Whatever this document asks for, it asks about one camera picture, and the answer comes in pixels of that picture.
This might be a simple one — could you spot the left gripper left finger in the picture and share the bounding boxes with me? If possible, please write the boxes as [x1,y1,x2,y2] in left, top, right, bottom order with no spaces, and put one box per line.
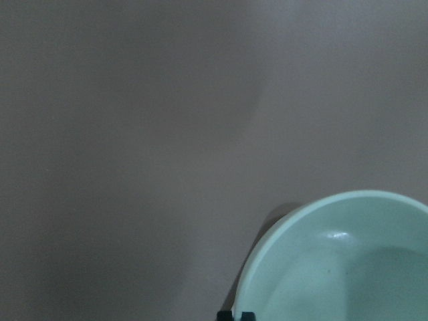
[217,310,233,321]

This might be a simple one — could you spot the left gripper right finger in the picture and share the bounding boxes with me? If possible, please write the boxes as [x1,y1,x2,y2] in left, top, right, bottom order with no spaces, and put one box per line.
[241,312,255,321]

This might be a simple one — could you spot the green bowl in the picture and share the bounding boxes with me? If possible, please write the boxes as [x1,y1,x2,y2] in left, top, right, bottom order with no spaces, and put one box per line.
[232,191,427,320]

